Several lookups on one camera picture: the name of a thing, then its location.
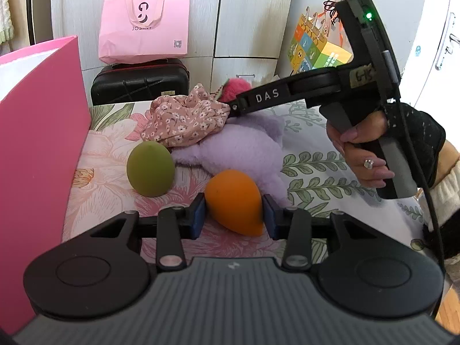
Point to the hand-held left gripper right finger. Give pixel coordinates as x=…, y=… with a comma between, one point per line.
x=269, y=220

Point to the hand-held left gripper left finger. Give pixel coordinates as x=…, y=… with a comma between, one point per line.
x=199, y=218

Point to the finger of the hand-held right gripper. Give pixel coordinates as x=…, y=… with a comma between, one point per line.
x=267, y=97

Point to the orange egg-shaped sponge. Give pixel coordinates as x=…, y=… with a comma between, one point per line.
x=233, y=201

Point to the pink floral cloth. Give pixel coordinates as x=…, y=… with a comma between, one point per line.
x=179, y=122

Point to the pink cardboard box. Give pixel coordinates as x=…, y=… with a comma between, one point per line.
x=36, y=151

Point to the person's right forearm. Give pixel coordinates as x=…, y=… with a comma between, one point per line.
x=445, y=194

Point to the person's right hand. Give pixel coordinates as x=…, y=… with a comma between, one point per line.
x=355, y=151

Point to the pink strawberry plush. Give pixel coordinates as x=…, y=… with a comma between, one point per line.
x=233, y=88

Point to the round blue door sticker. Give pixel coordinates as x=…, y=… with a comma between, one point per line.
x=418, y=51

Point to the colourful paper gift bag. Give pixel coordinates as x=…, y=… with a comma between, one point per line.
x=312, y=54

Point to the purple plush toy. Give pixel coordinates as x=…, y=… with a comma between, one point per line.
x=244, y=151

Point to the green egg-shaped sponge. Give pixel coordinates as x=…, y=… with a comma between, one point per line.
x=151, y=169

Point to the white door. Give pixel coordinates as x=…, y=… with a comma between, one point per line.
x=431, y=25

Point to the floral tablecloth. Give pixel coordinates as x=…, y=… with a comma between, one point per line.
x=323, y=165

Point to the grey wooden wardrobe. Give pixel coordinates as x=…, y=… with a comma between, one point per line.
x=244, y=14

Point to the black hard suitcase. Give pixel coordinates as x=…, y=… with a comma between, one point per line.
x=140, y=82

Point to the pink paper shopping bag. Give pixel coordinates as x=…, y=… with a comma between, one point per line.
x=143, y=32

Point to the black metal clothes rack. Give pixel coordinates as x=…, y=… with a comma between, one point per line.
x=33, y=7

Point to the light wooden board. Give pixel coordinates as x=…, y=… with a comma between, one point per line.
x=21, y=7

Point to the white fleece cardigan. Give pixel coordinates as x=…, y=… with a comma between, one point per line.
x=5, y=14

